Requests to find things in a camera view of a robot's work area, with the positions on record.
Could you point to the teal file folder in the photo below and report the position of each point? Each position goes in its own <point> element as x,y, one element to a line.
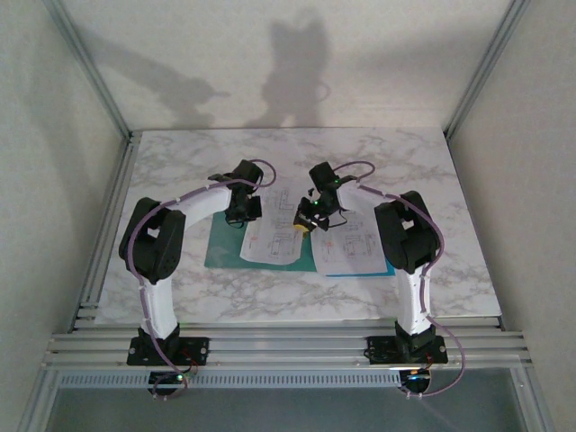
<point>225,252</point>

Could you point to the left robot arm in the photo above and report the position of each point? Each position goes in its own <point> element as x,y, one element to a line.
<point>157,243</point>

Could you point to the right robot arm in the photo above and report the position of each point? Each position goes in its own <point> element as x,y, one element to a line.
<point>409,234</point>

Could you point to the aluminium mounting rails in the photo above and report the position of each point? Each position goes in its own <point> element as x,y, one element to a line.
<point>292,346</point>

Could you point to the aluminium side rail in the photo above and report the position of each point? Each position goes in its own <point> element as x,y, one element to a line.
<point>106,234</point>

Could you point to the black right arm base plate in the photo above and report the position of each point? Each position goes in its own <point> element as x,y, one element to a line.
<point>380,348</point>

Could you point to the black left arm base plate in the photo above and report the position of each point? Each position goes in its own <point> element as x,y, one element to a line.
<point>198,348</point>

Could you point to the aluminium frame post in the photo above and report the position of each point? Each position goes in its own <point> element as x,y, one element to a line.
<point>92,72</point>
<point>488,67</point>

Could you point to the aluminium frame leg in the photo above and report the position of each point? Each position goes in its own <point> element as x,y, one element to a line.
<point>38,402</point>
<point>535,405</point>

